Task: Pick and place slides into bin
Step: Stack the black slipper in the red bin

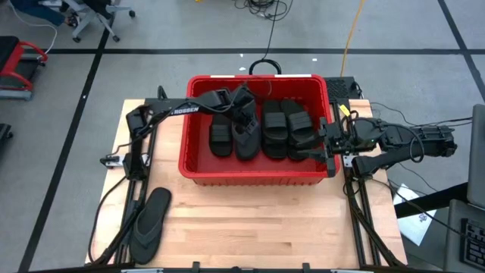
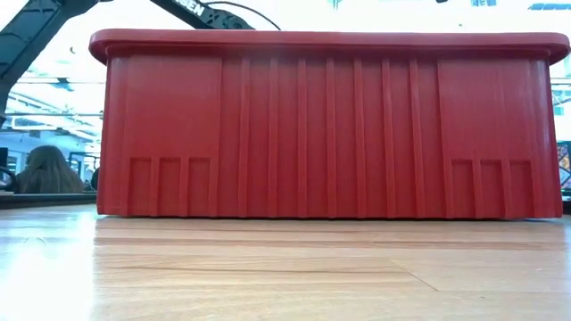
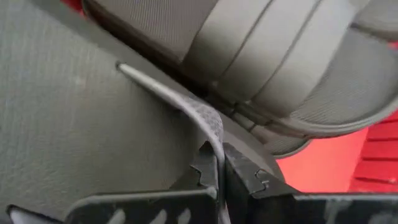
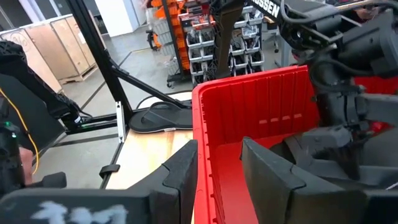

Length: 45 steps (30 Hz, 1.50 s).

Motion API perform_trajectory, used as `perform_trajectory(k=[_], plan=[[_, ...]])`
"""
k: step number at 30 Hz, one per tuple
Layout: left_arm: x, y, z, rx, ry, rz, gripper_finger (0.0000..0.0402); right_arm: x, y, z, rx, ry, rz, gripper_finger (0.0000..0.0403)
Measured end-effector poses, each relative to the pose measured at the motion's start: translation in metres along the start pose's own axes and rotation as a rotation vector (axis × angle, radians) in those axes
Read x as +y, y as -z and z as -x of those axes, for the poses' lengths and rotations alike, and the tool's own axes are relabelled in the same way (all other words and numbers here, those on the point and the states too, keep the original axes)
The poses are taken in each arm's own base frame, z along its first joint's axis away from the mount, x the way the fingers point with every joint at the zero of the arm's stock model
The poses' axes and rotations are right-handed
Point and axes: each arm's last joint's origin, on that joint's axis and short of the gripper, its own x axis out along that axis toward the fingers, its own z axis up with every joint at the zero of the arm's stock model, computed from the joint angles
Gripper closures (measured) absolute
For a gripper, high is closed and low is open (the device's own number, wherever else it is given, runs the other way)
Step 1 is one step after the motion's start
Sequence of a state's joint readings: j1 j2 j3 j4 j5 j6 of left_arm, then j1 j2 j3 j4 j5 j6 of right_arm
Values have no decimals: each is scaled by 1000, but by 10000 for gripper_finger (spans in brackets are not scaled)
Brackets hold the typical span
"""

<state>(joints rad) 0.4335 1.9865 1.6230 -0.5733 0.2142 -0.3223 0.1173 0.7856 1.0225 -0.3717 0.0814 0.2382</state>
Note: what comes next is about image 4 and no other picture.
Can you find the black flip-flop sandal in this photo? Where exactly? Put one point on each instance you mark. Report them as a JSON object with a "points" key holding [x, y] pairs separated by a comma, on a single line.
{"points": [[161, 123]]}

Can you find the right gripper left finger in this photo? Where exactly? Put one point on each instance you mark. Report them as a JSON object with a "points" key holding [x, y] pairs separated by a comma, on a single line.
{"points": [[174, 193]]}

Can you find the black flat panel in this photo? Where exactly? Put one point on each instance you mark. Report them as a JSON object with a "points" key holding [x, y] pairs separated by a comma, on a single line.
{"points": [[28, 124]]}

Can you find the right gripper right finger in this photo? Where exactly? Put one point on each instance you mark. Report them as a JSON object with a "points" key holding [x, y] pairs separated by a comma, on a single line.
{"points": [[273, 193]]}

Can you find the black aluminium frame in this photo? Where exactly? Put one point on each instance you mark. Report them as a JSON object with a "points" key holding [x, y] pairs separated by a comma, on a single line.
{"points": [[93, 46]]}

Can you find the plywood shipping crate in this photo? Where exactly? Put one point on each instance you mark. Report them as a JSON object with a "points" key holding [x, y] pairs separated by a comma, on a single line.
{"points": [[68, 43], [34, 62]]}

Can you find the silver frame bracket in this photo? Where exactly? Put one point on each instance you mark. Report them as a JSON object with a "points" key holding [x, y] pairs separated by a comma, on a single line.
{"points": [[120, 121]]}

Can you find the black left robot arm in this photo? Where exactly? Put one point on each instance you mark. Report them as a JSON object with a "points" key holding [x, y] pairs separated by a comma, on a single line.
{"points": [[357, 40]]}

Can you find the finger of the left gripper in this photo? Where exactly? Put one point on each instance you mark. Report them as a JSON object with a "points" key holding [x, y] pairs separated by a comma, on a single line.
{"points": [[339, 143]]}

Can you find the person's hand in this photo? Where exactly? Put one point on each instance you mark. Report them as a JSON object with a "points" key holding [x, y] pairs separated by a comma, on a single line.
{"points": [[26, 165]]}

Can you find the rack of orange bins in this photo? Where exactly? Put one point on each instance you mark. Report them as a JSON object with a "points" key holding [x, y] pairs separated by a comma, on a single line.
{"points": [[180, 34]]}

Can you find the rack of white bins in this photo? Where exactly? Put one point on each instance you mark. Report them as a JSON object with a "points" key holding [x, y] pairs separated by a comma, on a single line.
{"points": [[202, 43]]}

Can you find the red plastic bin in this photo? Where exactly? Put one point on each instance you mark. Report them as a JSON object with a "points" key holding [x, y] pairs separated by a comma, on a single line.
{"points": [[248, 102]]}

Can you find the grey slide sandal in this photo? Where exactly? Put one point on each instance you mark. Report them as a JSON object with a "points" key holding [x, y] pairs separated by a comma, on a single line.
{"points": [[326, 177], [381, 149]]}

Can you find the black table clamp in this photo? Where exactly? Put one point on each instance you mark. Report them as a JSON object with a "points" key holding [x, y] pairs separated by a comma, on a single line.
{"points": [[109, 169]]}

